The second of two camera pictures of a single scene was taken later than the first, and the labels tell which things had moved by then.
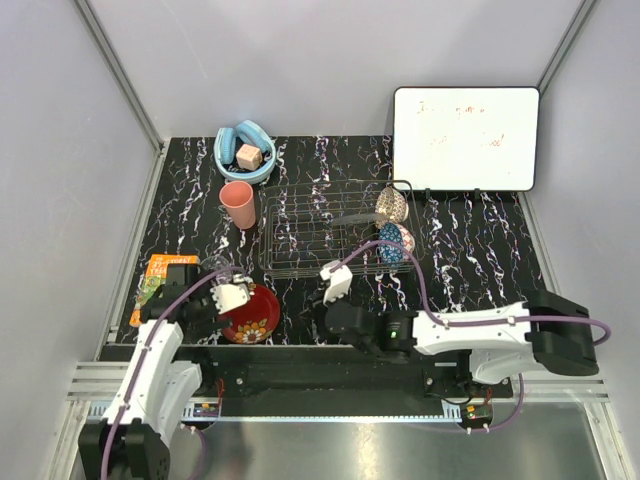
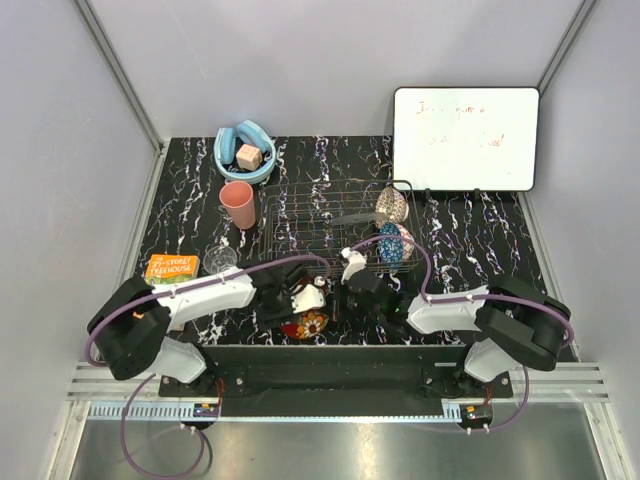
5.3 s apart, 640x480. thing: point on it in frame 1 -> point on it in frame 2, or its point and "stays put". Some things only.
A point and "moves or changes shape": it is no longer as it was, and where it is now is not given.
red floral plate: x=254 y=320 -> x=309 y=324
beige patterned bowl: x=393 y=205 stays put
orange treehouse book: x=155 y=275 stays put
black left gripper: x=200 y=326 -> x=265 y=316
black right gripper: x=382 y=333 -> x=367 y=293
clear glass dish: x=355 y=218 stays put
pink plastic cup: x=238 y=198 stays put
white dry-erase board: x=465 y=138 stays put
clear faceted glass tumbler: x=214 y=262 moves or changes shape
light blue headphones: x=224 y=151 stays put
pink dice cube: x=249 y=157 stays put
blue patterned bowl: x=391 y=254 stays put
